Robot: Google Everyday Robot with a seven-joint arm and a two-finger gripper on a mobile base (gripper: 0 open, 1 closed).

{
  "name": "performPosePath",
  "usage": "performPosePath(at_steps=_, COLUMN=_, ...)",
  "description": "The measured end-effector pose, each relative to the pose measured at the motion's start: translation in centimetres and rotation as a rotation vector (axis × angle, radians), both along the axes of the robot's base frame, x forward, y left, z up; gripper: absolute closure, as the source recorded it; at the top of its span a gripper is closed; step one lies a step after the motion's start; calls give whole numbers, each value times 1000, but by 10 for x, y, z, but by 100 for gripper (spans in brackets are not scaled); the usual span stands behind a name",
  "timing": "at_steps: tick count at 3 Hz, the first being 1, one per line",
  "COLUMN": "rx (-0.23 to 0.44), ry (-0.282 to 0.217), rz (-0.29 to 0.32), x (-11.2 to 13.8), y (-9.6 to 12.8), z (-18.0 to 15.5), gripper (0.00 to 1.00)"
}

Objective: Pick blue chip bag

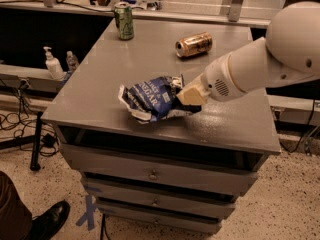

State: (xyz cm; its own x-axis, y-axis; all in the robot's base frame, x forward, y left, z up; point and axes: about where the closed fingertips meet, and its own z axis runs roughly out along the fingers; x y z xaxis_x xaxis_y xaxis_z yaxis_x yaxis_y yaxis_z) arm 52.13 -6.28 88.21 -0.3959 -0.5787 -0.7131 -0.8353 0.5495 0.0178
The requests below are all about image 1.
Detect black floor cables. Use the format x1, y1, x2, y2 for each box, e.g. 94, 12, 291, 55
0, 78, 60, 158

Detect blue tape cross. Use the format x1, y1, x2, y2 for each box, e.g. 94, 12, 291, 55
75, 193, 103, 232

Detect brown trouser leg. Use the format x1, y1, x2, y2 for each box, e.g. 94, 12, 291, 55
0, 171, 32, 240

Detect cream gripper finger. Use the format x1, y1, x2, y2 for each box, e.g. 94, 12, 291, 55
177, 74, 210, 106

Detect bottom drawer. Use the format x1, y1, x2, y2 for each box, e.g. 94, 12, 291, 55
95, 200, 223, 235

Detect black shoe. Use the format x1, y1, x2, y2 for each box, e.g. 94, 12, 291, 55
26, 200, 70, 240

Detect blue chip bag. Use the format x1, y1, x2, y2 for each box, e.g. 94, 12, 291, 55
118, 75, 202, 124

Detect top drawer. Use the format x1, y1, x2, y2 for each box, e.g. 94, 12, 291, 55
61, 144, 257, 195

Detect white pump bottle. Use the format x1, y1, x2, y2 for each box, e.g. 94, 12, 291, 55
43, 46, 64, 80

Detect green soda can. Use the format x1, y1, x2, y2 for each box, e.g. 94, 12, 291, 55
114, 2, 134, 40

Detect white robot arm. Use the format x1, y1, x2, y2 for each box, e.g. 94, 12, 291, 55
177, 2, 320, 105

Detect clear plastic bottle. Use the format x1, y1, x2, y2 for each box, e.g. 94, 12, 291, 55
66, 51, 79, 72

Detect grey drawer cabinet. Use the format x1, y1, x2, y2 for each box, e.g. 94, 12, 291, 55
43, 20, 280, 234

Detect drawer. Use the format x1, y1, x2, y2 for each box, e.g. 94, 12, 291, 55
61, 144, 257, 195
95, 200, 223, 235
81, 177, 235, 219

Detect middle drawer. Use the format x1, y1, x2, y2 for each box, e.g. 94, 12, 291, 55
81, 177, 235, 219

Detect black stand leg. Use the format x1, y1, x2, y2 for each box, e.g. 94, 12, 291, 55
30, 112, 42, 171

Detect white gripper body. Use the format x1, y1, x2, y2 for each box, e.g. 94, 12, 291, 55
202, 53, 246, 102

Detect orange soda can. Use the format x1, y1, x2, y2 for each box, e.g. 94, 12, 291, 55
175, 32, 213, 58

